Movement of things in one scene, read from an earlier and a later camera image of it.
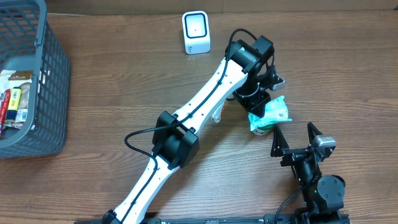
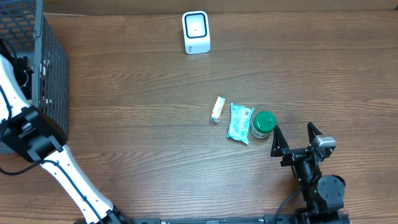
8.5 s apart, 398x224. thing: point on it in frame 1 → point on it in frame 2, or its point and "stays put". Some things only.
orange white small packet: [216, 117] stays put
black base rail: [286, 218] stays put
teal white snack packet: [276, 112] → [239, 124]
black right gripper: [280, 147] stays put
